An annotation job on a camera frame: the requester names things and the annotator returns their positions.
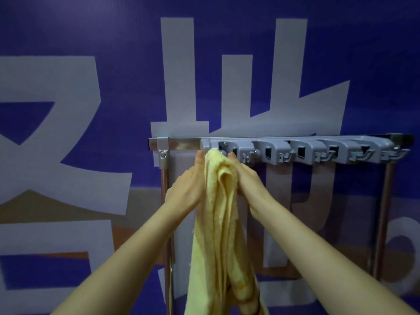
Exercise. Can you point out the person's left forearm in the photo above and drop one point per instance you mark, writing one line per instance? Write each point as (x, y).
(131, 259)

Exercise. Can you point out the chrome metal rack frame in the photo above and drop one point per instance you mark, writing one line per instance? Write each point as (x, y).
(183, 144)

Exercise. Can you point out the person's right hand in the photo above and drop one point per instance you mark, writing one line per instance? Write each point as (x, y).
(252, 193)

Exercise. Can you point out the person's left hand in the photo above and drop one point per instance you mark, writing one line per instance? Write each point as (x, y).
(187, 190)

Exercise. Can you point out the pale yellow striped towel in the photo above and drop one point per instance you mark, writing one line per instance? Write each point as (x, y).
(220, 242)

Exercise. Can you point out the grey clip hook bar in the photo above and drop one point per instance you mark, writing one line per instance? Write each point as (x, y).
(311, 149)

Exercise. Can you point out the blue printed banner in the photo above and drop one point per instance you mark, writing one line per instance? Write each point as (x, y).
(65, 29)

